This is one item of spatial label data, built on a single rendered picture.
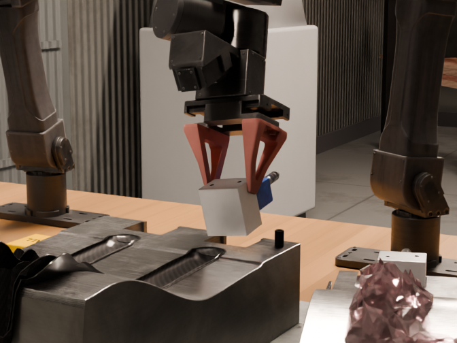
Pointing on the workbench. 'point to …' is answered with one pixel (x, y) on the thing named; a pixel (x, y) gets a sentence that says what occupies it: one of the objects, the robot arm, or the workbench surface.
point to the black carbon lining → (47, 264)
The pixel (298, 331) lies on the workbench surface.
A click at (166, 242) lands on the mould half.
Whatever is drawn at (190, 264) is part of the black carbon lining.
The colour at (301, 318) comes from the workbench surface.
